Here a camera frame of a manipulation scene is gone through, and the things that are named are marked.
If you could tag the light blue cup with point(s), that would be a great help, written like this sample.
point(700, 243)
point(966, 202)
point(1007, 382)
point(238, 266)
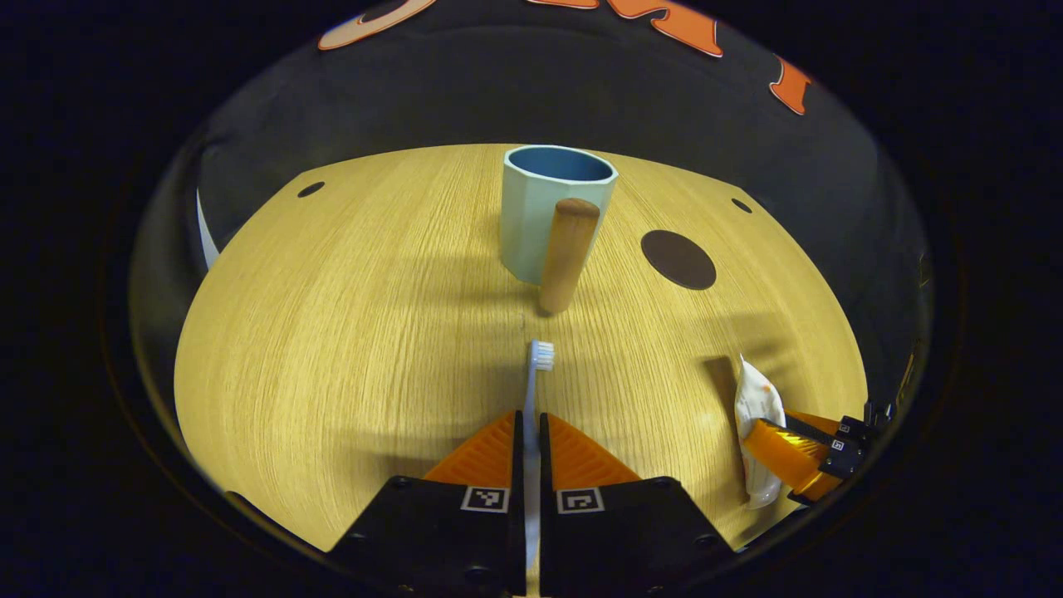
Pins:
point(527, 216)

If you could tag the white toothpaste tube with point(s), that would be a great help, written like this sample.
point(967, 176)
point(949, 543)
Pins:
point(757, 399)

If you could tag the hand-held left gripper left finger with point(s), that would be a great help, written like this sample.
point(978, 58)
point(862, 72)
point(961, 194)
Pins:
point(519, 465)

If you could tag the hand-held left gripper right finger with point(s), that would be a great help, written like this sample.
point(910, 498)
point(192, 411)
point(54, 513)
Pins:
point(546, 465)

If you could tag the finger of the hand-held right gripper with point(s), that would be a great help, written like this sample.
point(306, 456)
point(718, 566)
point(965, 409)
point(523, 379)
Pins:
point(785, 457)
point(818, 422)

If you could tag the dark round coaster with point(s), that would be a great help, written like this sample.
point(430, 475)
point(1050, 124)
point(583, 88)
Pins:
point(678, 259)

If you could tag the light blue toothbrush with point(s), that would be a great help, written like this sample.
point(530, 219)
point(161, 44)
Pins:
point(531, 399)

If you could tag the wooden desktop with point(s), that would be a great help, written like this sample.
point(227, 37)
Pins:
point(332, 332)

